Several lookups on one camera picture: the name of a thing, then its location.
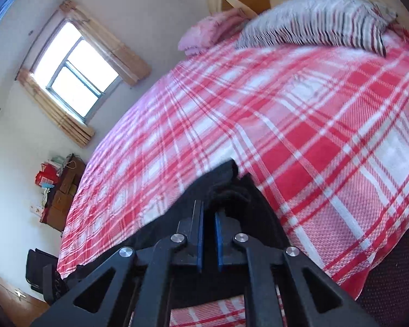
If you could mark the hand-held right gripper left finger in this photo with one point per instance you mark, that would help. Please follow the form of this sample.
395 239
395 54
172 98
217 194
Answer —
200 235

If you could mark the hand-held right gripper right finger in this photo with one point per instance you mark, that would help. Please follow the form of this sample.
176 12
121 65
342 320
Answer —
220 242

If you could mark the black pants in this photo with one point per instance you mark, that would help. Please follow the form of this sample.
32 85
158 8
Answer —
225 184

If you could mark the red plaid bed sheet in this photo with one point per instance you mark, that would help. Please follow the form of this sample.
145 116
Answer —
293 126

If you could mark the brown wooden cabinet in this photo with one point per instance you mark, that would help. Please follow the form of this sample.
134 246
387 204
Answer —
63 197

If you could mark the pale teal paper bag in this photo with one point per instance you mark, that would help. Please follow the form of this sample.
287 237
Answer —
56 161

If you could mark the black chair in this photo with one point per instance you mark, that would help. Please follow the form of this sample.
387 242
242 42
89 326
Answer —
37 269

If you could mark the red paper bag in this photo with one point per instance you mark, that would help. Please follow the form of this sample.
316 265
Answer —
44 177

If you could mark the tan curtain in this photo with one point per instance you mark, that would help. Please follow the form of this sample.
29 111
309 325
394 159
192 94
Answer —
122 54
54 112

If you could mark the pink folded blanket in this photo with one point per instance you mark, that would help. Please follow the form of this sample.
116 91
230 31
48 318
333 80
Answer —
204 32

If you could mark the striped pillow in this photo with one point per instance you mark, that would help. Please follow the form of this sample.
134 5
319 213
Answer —
310 20

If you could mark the window with grey frame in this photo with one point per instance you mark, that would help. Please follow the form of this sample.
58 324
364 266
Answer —
85 58

